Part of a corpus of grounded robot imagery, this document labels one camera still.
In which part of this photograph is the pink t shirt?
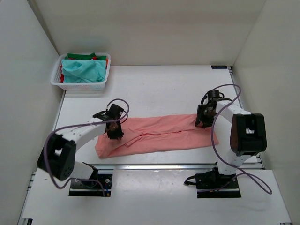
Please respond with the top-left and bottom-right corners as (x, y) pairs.
(95, 114), (219, 158)

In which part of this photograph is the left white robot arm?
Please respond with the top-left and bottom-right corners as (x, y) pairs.
(37, 110), (128, 189)

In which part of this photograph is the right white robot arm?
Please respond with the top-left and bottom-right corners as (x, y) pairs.
(195, 98), (267, 190)

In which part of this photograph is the black label plate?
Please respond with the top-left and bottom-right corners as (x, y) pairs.
(211, 65), (228, 69)

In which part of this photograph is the white plastic basket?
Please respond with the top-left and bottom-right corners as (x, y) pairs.
(51, 52), (111, 90)

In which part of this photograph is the teal t shirt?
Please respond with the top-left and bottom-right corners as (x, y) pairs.
(61, 59), (106, 83)

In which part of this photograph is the green t shirt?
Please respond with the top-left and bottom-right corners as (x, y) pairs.
(65, 53), (97, 60)

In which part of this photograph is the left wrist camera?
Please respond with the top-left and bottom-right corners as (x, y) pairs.
(105, 104), (124, 120)

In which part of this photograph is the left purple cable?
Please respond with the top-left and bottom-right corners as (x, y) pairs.
(43, 98), (130, 196)

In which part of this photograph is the purple cable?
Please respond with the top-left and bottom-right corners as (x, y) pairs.
(43, 98), (130, 196)
(196, 83), (273, 195)

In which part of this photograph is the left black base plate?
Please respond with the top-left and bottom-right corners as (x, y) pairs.
(68, 170), (113, 197)

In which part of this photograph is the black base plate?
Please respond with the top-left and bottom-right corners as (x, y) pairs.
(68, 170), (113, 197)
(184, 171), (241, 199)

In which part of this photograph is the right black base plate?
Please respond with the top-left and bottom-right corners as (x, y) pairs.
(184, 171), (241, 199)

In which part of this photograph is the aluminium rail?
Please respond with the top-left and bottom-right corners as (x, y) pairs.
(42, 93), (265, 172)

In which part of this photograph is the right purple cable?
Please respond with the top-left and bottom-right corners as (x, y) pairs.
(196, 83), (273, 195)

